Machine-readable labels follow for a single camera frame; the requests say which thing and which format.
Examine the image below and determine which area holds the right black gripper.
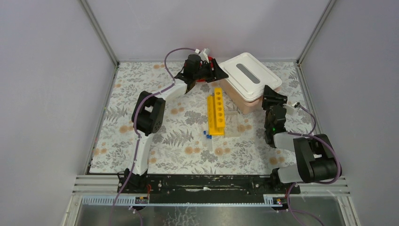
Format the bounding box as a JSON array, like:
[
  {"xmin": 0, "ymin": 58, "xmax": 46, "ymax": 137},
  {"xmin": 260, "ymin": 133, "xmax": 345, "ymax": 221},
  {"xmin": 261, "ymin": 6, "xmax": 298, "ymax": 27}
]
[{"xmin": 262, "ymin": 85, "xmax": 288, "ymax": 130}]

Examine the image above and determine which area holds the red cloth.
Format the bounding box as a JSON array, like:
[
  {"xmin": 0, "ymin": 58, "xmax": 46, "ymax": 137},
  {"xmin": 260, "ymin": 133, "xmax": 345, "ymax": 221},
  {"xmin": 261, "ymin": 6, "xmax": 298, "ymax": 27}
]
[{"xmin": 183, "ymin": 54, "xmax": 216, "ymax": 82}]

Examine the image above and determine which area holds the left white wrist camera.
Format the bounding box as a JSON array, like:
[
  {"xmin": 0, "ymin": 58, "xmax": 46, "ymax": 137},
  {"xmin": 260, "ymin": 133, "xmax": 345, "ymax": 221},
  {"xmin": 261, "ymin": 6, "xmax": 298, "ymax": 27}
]
[{"xmin": 195, "ymin": 48, "xmax": 210, "ymax": 63}]

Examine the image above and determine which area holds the clear plastic container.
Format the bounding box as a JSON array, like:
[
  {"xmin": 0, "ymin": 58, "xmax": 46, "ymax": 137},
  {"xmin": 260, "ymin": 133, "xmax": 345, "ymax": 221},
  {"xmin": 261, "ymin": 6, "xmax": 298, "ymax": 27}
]
[{"xmin": 224, "ymin": 111, "xmax": 240, "ymax": 137}]

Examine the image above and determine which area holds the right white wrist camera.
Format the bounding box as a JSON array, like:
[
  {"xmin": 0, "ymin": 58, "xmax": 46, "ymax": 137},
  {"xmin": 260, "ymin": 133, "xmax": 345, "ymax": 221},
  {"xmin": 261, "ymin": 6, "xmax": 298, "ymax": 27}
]
[{"xmin": 283, "ymin": 102, "xmax": 300, "ymax": 116}]

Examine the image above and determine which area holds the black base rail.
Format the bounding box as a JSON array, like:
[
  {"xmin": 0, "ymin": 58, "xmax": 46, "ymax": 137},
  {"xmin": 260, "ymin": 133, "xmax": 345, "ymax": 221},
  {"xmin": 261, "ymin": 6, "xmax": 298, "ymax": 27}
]
[{"xmin": 117, "ymin": 174, "xmax": 301, "ymax": 201}]

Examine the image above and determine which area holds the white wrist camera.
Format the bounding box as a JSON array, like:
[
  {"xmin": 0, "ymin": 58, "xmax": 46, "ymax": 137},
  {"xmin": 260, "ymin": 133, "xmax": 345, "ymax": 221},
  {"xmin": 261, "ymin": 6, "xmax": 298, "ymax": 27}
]
[
  {"xmin": 283, "ymin": 102, "xmax": 300, "ymax": 116},
  {"xmin": 195, "ymin": 48, "xmax": 210, "ymax": 63}
]

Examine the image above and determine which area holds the floral table mat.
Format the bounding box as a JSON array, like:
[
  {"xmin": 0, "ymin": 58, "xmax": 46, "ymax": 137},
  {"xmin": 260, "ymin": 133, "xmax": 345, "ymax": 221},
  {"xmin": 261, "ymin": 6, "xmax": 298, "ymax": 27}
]
[{"xmin": 90, "ymin": 61, "xmax": 327, "ymax": 175}]

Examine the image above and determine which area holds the white slotted cable duct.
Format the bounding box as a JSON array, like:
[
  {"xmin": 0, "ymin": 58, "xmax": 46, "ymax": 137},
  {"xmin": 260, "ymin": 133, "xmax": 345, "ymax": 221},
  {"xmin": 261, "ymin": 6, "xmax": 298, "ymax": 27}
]
[{"xmin": 81, "ymin": 195, "xmax": 286, "ymax": 207}]

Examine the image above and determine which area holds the pink plastic storage box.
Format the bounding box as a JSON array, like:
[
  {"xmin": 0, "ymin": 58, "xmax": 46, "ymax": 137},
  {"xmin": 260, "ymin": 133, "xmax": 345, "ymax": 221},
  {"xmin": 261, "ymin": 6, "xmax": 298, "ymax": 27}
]
[{"xmin": 220, "ymin": 79, "xmax": 265, "ymax": 115}]

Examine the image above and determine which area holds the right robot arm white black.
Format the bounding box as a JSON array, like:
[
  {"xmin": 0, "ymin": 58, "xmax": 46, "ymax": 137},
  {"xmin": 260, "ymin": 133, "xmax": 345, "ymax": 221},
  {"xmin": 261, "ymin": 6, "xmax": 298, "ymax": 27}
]
[{"xmin": 262, "ymin": 85, "xmax": 342, "ymax": 194}]

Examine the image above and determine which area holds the white plastic box lid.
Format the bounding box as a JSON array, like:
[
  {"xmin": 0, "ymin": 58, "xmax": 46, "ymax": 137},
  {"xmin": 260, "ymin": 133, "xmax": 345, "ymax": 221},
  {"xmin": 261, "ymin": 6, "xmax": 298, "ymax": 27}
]
[{"xmin": 219, "ymin": 52, "xmax": 282, "ymax": 102}]

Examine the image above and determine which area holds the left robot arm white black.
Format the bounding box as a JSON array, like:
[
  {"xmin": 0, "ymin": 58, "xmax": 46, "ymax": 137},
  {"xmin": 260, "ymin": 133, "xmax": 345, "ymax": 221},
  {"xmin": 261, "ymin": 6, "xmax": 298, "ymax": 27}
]
[{"xmin": 125, "ymin": 54, "xmax": 229, "ymax": 194}]

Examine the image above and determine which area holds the clear tube blue cap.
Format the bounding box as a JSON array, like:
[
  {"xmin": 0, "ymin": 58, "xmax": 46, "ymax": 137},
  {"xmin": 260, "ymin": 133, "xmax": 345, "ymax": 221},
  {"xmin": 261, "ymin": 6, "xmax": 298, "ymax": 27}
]
[
  {"xmin": 205, "ymin": 134, "xmax": 213, "ymax": 152},
  {"xmin": 202, "ymin": 130, "xmax": 213, "ymax": 152}
]

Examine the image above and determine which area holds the yellow test tube rack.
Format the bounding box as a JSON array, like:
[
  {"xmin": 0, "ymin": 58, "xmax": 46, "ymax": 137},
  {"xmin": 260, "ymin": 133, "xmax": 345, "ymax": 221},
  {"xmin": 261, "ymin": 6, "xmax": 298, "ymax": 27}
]
[{"xmin": 207, "ymin": 88, "xmax": 225, "ymax": 136}]

